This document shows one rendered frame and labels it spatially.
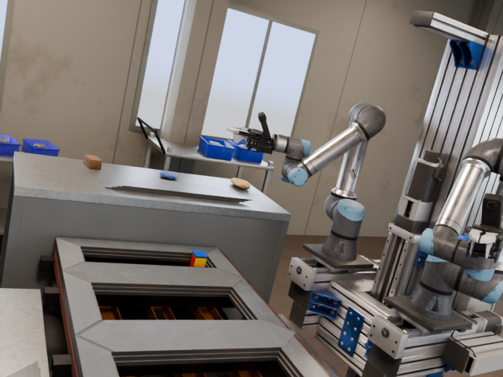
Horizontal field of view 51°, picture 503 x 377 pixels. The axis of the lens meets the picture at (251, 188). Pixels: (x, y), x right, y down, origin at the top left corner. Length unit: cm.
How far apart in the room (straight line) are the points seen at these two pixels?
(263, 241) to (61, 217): 99
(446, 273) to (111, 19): 349
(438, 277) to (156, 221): 125
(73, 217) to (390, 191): 511
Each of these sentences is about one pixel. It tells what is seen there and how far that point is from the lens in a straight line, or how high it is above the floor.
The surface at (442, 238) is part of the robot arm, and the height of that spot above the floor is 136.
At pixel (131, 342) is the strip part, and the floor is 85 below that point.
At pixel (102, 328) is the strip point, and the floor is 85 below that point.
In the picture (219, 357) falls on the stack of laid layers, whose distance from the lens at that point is 176.
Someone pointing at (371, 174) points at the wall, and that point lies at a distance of 662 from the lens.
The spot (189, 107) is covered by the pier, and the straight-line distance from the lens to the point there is 471.
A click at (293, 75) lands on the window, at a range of 552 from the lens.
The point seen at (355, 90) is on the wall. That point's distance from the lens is 610.
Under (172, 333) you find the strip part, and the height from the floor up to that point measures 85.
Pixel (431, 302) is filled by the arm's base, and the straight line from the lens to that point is 197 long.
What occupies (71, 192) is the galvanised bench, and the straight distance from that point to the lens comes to 237.
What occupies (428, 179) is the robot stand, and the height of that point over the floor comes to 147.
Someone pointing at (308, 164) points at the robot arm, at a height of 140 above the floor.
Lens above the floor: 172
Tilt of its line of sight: 13 degrees down
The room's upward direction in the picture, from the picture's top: 13 degrees clockwise
